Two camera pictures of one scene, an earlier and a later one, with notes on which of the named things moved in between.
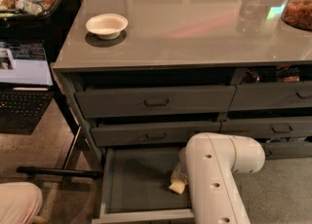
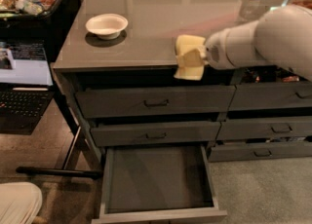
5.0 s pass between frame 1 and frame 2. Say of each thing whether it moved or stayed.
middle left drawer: stayed
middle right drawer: stayed
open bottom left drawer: stayed
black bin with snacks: stayed
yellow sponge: moved
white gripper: moved
